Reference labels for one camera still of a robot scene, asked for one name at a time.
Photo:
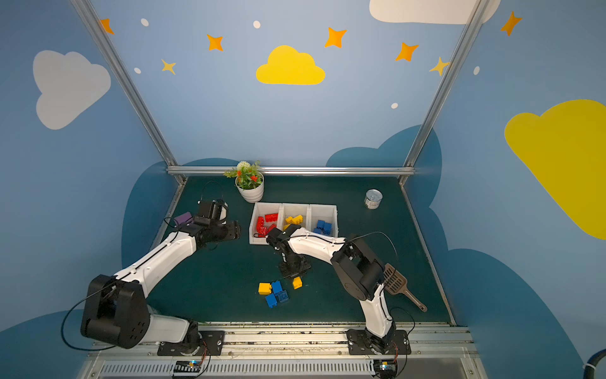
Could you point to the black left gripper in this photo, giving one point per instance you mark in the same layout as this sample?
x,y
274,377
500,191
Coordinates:
x,y
232,230

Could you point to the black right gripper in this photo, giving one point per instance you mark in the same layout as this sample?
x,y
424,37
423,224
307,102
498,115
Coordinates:
x,y
292,264

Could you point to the blue textured lego brick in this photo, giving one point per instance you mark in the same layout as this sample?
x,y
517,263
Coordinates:
x,y
282,296

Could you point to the yellow lego brick bottom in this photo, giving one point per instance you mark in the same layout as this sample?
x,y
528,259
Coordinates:
x,y
265,289

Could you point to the blue lego brick bottom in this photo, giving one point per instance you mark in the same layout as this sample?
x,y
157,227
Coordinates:
x,y
271,300

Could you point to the long red lego brick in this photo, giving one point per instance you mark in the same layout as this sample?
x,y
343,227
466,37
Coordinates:
x,y
271,218

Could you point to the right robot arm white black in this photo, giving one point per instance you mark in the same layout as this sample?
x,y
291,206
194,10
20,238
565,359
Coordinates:
x,y
358,268

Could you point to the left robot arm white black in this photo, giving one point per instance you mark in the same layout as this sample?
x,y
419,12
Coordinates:
x,y
116,308

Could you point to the purple toy spatula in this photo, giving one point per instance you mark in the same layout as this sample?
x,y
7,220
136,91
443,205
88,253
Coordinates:
x,y
183,219

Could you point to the white middle bin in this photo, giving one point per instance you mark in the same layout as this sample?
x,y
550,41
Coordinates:
x,y
287,210

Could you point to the white bin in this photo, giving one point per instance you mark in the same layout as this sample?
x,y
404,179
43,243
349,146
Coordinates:
x,y
287,210
261,209
327,213

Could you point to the white left bin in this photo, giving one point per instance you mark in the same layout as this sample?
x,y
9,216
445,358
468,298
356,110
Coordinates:
x,y
261,209

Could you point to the potted plant white pot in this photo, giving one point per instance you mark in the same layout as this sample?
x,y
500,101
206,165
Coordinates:
x,y
249,180

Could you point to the white right bin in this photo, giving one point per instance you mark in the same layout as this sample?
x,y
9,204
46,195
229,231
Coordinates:
x,y
327,213

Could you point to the brown slotted spatula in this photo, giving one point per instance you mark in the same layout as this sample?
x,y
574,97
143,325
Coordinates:
x,y
396,284

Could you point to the silver tin can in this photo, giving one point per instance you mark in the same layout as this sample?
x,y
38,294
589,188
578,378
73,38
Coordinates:
x,y
373,198

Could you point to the right circuit board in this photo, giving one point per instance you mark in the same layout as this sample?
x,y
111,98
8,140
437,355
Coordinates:
x,y
384,369

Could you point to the circuit board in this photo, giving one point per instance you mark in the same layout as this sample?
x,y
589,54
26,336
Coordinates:
x,y
187,369
384,369

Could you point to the left circuit board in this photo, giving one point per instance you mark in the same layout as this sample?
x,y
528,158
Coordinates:
x,y
187,369

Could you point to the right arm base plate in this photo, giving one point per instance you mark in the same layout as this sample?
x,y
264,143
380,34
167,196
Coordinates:
x,y
362,342

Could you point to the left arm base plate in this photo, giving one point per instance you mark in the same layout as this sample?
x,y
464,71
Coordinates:
x,y
208,343

